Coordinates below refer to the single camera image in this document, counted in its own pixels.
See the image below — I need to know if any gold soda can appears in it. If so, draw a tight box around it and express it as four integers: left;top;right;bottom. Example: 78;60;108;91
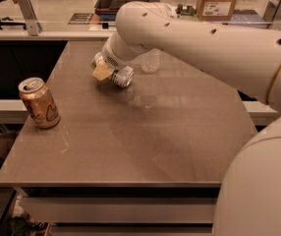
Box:
18;77;61;129

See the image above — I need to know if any clear plastic water bottle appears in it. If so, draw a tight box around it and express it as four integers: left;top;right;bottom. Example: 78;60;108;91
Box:
140;49;160;74

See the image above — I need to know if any grey table drawer front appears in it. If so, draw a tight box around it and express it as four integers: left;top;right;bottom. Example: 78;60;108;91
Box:
21;198;216;224

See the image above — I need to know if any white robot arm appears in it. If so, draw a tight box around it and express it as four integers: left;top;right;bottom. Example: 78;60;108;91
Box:
92;1;281;236

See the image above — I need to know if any green white 7up can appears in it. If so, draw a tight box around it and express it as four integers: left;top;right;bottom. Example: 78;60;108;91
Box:
91;52;134;88

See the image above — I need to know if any cardboard box with label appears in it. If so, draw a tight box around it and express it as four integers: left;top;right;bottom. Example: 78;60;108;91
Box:
197;0;237;21

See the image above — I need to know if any left metal glass bracket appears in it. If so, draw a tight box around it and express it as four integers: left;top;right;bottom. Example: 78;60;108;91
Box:
17;0;41;36

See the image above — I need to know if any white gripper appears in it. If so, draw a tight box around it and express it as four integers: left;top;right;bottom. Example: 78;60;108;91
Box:
92;38;131;81

